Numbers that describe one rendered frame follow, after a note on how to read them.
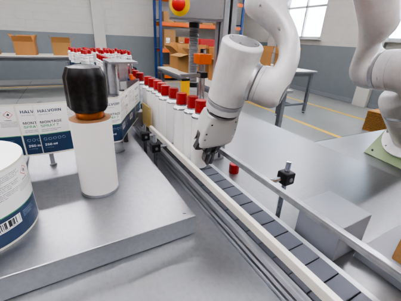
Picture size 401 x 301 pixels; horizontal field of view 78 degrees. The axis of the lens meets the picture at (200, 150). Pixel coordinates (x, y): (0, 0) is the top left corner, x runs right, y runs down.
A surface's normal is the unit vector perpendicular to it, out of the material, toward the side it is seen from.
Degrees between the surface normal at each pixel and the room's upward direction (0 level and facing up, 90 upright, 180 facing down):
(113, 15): 90
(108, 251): 90
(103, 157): 90
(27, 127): 90
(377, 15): 121
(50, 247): 0
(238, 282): 0
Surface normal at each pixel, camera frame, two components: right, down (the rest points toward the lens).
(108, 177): 0.74, 0.31
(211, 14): -0.11, 0.40
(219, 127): 0.38, 0.69
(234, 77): -0.25, 0.58
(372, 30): -0.54, 0.78
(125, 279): 0.04, -0.91
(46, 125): 0.54, 0.36
